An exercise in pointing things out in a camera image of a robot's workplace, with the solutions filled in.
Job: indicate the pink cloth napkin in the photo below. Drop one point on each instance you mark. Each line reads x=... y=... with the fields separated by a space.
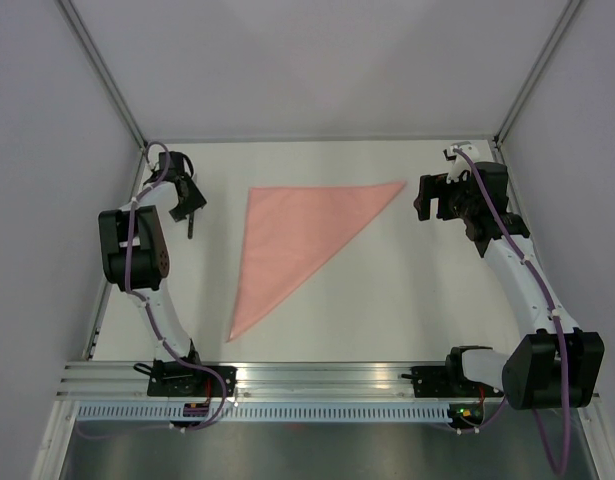
x=290 y=233

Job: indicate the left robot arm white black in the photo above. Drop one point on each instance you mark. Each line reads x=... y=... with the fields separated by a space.
x=136 y=260

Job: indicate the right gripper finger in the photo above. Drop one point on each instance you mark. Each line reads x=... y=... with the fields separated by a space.
x=422 y=202
x=440 y=191

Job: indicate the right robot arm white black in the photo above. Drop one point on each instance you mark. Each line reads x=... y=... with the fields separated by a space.
x=556 y=363

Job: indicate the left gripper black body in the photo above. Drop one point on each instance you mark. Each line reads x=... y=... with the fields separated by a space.
x=194 y=202

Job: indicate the white slotted cable duct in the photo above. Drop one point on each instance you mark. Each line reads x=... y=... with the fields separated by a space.
x=285 y=412

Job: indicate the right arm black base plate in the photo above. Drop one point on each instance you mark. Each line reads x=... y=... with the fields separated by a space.
x=435 y=381

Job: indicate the aluminium mounting rail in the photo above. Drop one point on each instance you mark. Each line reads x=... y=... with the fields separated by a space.
x=256 y=381

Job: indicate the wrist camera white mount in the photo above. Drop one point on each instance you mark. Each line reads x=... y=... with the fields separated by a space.
x=179 y=166
x=460 y=155

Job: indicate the steel knife black handle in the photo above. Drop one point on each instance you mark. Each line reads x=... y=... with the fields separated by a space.
x=190 y=225

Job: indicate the left aluminium frame post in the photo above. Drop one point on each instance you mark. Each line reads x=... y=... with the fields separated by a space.
x=87 y=43

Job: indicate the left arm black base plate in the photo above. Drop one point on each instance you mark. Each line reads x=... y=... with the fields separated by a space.
x=172 y=380

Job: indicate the right aluminium frame post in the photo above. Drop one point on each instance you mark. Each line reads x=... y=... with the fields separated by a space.
x=546 y=54

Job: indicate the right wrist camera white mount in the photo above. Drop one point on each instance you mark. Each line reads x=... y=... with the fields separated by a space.
x=460 y=155

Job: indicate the aluminium frame post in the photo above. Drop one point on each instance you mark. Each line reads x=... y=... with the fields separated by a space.
x=87 y=43
x=546 y=54

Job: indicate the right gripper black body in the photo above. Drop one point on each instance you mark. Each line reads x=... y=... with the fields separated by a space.
x=460 y=201

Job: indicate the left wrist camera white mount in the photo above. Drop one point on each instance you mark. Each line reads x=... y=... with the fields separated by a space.
x=179 y=166

